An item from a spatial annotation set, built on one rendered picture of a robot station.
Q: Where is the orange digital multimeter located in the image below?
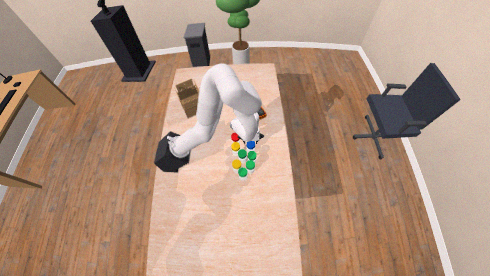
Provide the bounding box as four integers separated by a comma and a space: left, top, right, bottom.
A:
257, 107, 267, 119

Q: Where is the red bottle cap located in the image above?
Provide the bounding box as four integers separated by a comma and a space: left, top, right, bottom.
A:
231, 133, 240, 144

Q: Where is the yellow bottle cap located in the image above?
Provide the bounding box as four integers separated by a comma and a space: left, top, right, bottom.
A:
231, 142, 241, 156
232, 159, 242, 173

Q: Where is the brown cardboard box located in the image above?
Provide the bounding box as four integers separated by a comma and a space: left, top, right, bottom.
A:
176, 79, 199, 118

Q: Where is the bottle with blue cap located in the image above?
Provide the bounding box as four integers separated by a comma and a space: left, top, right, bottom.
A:
247, 141, 255, 153

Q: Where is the green bottle cap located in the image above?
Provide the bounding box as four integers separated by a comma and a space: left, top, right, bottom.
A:
246, 160, 255, 174
248, 151, 257, 163
238, 167, 248, 181
238, 149, 247, 163

